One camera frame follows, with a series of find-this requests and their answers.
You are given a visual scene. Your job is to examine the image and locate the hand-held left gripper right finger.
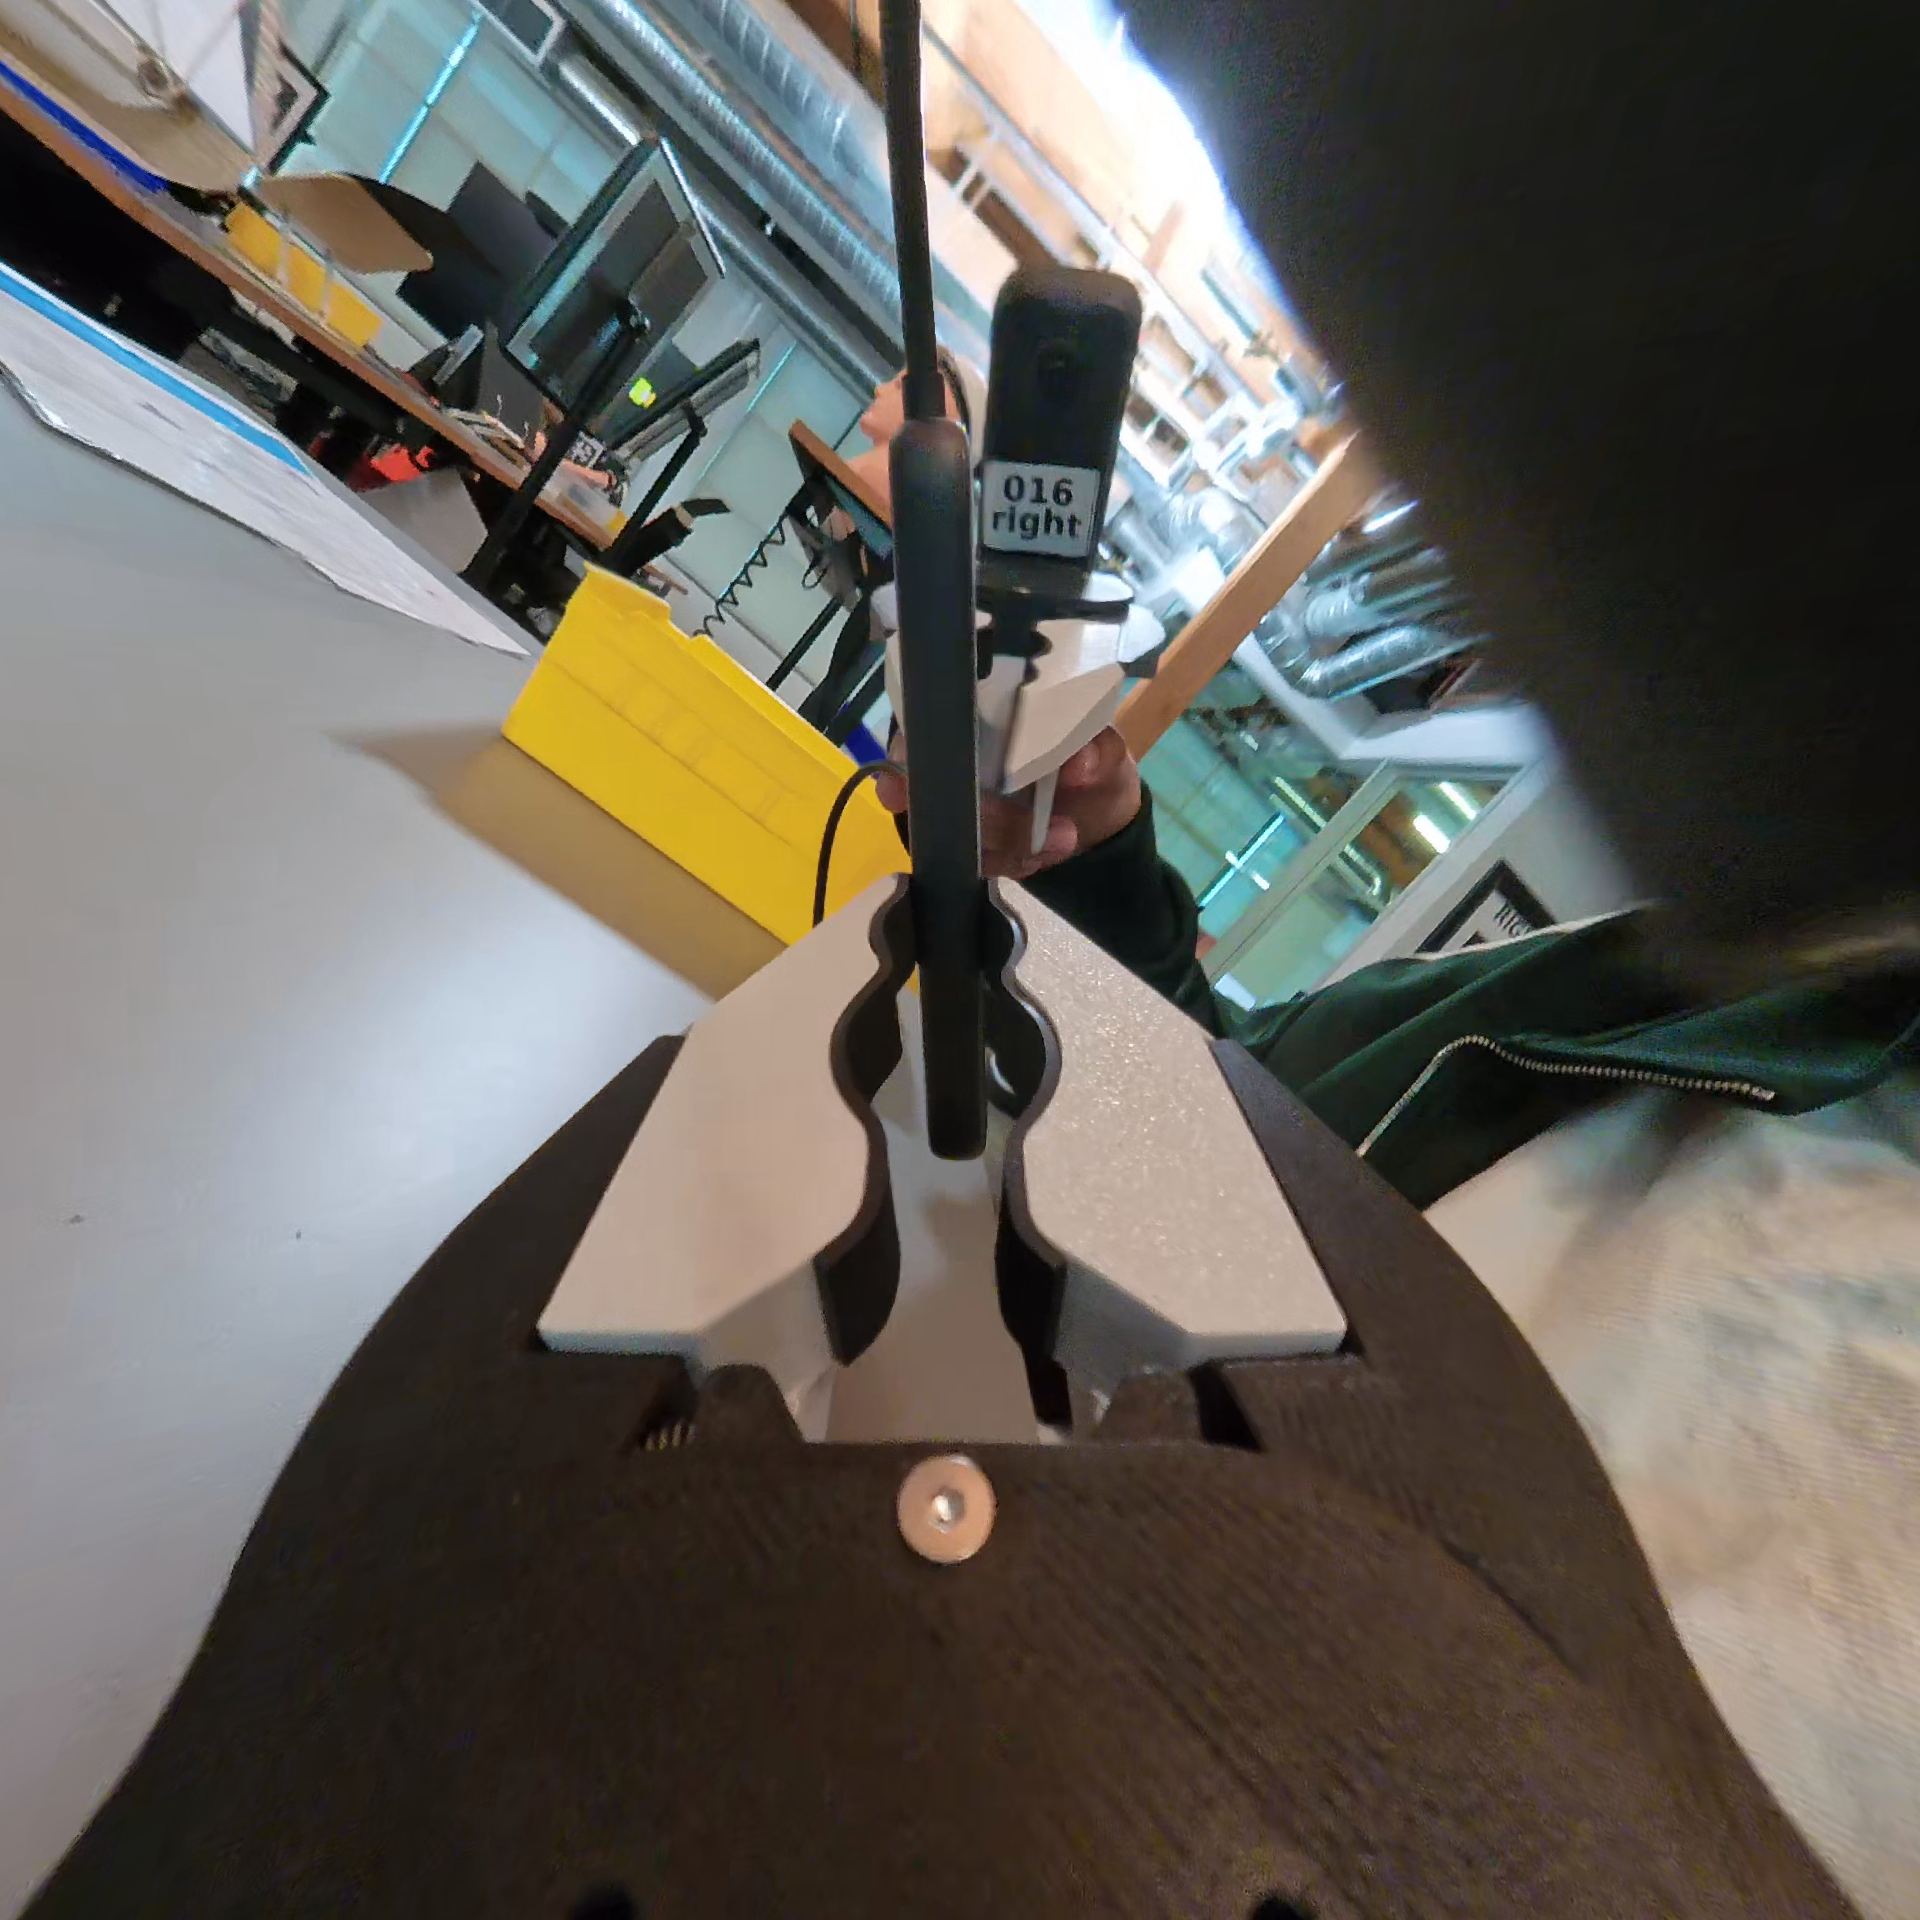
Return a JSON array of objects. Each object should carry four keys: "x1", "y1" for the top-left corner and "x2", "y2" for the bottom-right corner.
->
[{"x1": 982, "y1": 879, "x2": 1349, "y2": 1422}]

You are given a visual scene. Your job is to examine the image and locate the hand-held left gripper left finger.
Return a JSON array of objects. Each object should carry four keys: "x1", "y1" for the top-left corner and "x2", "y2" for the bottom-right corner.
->
[{"x1": 537, "y1": 876, "x2": 919, "y2": 1439}]

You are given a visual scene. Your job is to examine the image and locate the black USB hub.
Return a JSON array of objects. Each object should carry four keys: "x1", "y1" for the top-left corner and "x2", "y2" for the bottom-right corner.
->
[{"x1": 875, "y1": 0, "x2": 997, "y2": 1161}]

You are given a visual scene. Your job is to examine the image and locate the person's right forearm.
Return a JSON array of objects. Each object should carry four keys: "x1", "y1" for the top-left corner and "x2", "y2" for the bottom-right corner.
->
[{"x1": 1006, "y1": 788, "x2": 1294, "y2": 1051}]

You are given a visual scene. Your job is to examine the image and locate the grey desk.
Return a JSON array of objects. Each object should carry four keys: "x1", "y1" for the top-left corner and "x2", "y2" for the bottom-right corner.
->
[{"x1": 0, "y1": 360, "x2": 903, "y2": 1920}]

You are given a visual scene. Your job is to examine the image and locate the person's right hand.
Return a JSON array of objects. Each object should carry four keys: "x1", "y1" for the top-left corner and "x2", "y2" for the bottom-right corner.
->
[{"x1": 980, "y1": 730, "x2": 1151, "y2": 880}]

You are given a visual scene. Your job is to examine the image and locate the yellow plastic bin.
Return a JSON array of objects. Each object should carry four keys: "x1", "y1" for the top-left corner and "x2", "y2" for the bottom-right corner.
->
[
  {"x1": 503, "y1": 568, "x2": 920, "y2": 991},
  {"x1": 221, "y1": 203, "x2": 384, "y2": 346}
]

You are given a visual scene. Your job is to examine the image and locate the dark green zip jacket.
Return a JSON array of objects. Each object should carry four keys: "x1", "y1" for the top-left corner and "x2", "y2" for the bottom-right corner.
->
[{"x1": 1118, "y1": 0, "x2": 1920, "y2": 1203}]

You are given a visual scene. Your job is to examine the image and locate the computer monitor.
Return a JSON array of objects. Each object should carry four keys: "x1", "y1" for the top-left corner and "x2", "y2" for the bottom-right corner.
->
[{"x1": 503, "y1": 138, "x2": 733, "y2": 395}]

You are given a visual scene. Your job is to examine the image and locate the cream ribbed sweater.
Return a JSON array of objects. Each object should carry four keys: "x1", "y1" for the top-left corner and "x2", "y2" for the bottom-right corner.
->
[{"x1": 1425, "y1": 1080, "x2": 1920, "y2": 1920}]

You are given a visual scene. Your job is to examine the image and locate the blue-striped clear plastic bag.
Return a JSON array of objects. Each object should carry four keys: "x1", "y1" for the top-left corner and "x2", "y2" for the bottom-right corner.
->
[{"x1": 0, "y1": 271, "x2": 537, "y2": 656}]

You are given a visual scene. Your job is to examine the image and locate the silver ventilation duct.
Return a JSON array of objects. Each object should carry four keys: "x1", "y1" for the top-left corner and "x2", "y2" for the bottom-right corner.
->
[{"x1": 556, "y1": 0, "x2": 903, "y2": 375}]

